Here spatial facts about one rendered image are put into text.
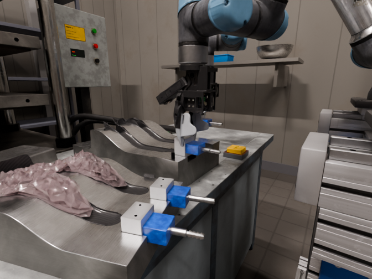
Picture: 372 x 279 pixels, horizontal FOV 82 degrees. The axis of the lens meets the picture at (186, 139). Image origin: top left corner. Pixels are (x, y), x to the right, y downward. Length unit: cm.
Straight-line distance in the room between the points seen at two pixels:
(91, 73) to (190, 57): 95
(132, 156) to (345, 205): 52
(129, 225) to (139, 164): 31
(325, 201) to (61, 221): 42
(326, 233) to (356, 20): 75
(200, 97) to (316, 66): 233
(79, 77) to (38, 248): 108
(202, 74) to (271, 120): 237
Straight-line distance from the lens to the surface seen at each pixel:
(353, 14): 99
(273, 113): 285
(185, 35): 56
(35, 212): 43
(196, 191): 60
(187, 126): 56
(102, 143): 77
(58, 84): 117
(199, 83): 55
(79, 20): 143
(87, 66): 141
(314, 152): 37
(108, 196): 48
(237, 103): 297
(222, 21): 47
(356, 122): 86
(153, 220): 38
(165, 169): 60
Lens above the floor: 109
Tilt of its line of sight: 14 degrees down
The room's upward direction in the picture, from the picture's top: straight up
